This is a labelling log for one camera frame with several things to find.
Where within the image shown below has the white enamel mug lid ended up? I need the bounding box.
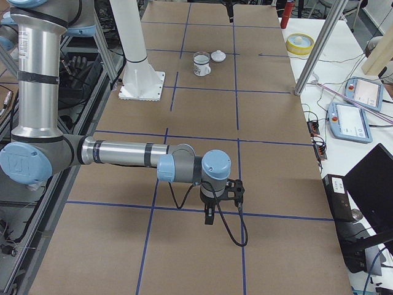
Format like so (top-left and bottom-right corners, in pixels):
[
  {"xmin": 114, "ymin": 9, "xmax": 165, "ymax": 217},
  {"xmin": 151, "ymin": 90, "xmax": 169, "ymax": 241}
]
[{"xmin": 211, "ymin": 50, "xmax": 227, "ymax": 63}]

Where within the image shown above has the clear glass funnel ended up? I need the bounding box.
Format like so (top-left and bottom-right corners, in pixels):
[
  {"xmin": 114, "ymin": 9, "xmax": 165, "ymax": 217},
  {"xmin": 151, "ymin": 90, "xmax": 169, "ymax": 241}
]
[{"xmin": 193, "ymin": 52, "xmax": 210, "ymax": 65}]

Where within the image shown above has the red cylinder tube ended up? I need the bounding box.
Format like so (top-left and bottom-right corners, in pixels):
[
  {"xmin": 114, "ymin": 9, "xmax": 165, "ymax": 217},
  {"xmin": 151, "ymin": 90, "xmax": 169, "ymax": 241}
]
[{"xmin": 280, "ymin": 0, "xmax": 295, "ymax": 29}]

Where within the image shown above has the white enamel mug blue rim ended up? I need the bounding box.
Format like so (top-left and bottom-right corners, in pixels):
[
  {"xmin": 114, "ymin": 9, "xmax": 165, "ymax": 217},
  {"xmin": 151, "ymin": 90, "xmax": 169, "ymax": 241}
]
[{"xmin": 193, "ymin": 62, "xmax": 211, "ymax": 77}]

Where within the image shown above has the yellow tape roll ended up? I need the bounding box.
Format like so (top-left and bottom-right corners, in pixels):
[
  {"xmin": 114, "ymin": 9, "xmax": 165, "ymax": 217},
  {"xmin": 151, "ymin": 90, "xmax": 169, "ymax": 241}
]
[{"xmin": 286, "ymin": 33, "xmax": 315, "ymax": 56}]

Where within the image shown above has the black laptop computer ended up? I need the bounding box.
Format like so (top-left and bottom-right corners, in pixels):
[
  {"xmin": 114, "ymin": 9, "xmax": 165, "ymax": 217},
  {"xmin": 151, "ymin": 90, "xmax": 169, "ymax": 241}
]
[{"xmin": 322, "ymin": 143, "xmax": 392, "ymax": 275}]

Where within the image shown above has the far teach pendant tablet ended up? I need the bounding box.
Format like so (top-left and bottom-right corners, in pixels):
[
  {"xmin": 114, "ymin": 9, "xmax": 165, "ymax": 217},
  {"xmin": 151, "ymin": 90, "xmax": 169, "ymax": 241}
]
[{"xmin": 344, "ymin": 77, "xmax": 384, "ymax": 111}]

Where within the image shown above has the teach pendant tablet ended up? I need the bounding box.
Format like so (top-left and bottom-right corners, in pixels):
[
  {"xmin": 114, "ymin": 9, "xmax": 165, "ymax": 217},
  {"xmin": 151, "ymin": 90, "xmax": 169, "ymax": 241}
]
[
  {"xmin": 344, "ymin": 77, "xmax": 384, "ymax": 111},
  {"xmin": 327, "ymin": 102, "xmax": 373, "ymax": 143}
]

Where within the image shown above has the near teach pendant tablet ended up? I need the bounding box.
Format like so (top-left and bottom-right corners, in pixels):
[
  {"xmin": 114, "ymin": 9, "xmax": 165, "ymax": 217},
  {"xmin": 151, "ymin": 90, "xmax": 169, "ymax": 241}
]
[{"xmin": 327, "ymin": 102, "xmax": 373, "ymax": 143}]

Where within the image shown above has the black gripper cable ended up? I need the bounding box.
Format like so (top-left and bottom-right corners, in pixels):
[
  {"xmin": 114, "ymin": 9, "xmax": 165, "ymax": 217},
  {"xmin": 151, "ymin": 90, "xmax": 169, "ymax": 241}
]
[{"xmin": 168, "ymin": 181, "xmax": 249, "ymax": 247}]

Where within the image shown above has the silver aluminium frame post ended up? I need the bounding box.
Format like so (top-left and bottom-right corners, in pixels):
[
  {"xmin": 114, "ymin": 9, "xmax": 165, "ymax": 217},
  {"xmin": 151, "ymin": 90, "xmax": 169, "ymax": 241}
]
[{"xmin": 294, "ymin": 0, "xmax": 348, "ymax": 96}]

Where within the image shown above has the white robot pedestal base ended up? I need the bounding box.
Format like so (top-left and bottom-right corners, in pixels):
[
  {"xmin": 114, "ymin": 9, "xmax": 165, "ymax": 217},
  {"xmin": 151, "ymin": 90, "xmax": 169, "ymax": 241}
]
[{"xmin": 110, "ymin": 0, "xmax": 165, "ymax": 101}]

